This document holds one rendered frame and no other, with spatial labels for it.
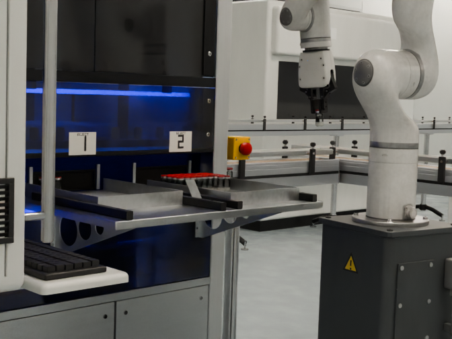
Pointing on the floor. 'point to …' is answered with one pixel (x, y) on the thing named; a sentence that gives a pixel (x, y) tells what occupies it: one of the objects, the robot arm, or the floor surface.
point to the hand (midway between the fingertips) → (319, 105)
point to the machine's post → (218, 159)
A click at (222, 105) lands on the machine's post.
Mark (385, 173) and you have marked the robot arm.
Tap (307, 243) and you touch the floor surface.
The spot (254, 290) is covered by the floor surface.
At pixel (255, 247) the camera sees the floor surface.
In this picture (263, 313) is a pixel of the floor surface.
